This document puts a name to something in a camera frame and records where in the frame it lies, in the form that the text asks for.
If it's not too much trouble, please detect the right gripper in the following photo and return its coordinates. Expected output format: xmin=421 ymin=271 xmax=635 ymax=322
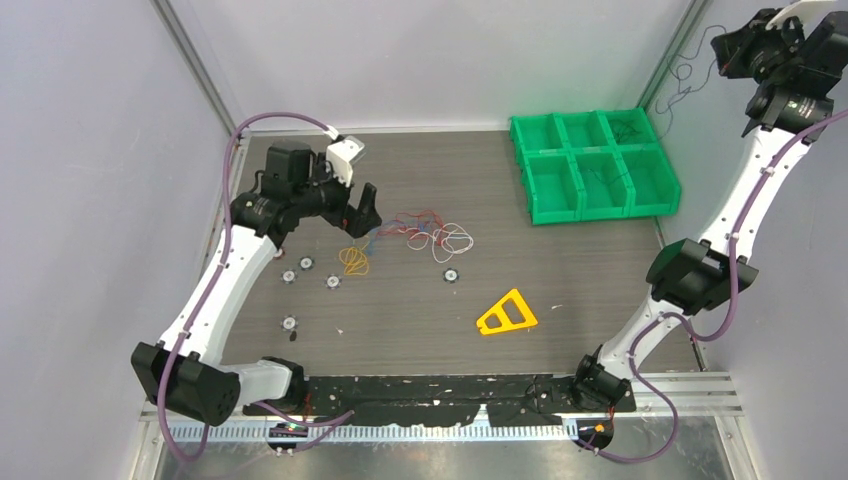
xmin=712 ymin=6 xmax=809 ymax=85

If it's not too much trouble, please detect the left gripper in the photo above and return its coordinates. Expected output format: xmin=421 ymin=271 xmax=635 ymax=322
xmin=294 ymin=154 xmax=382 ymax=238

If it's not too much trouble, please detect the yellow wire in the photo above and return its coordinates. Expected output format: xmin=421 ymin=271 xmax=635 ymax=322
xmin=338 ymin=243 xmax=371 ymax=277

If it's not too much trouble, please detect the blue wire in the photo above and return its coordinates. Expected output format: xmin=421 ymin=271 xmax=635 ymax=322
xmin=367 ymin=221 xmax=435 ymax=260

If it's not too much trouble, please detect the red wire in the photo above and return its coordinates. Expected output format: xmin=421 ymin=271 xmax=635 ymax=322
xmin=380 ymin=209 xmax=452 ymax=241

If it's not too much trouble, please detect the white wire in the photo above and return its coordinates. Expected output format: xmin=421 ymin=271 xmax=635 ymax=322
xmin=405 ymin=222 xmax=476 ymax=265

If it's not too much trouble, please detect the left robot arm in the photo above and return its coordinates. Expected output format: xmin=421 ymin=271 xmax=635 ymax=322
xmin=131 ymin=136 xmax=382 ymax=426

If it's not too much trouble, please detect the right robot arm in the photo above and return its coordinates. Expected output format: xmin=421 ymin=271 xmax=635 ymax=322
xmin=567 ymin=1 xmax=847 ymax=411

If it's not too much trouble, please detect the poker chip upper left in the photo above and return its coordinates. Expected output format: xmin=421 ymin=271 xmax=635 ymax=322
xmin=298 ymin=256 xmax=314 ymax=271

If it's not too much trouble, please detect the poker chip centre right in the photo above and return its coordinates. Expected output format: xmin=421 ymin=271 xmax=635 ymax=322
xmin=443 ymin=268 xmax=460 ymax=283

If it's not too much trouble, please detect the poker chip lower left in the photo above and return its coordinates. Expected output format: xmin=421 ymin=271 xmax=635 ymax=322
xmin=280 ymin=316 xmax=298 ymax=332

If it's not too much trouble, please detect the yellow triangular plastic part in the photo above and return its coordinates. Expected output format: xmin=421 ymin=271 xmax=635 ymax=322
xmin=475 ymin=288 xmax=539 ymax=336

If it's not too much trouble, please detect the green compartment bin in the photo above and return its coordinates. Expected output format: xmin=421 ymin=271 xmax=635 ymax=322
xmin=509 ymin=108 xmax=682 ymax=225

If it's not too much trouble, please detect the left controller board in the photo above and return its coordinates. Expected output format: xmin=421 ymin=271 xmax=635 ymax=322
xmin=267 ymin=422 xmax=309 ymax=452

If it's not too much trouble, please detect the controller board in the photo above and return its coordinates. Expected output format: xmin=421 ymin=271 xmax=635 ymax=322
xmin=574 ymin=419 xmax=615 ymax=450
xmin=267 ymin=422 xmax=309 ymax=452

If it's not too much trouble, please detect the right controller board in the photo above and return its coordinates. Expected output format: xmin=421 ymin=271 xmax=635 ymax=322
xmin=574 ymin=419 xmax=615 ymax=450

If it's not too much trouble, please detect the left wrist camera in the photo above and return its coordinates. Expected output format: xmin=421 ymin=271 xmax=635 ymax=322
xmin=325 ymin=135 xmax=365 ymax=187

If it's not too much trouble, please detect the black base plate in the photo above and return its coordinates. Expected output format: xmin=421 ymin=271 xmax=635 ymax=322
xmin=286 ymin=374 xmax=636 ymax=427

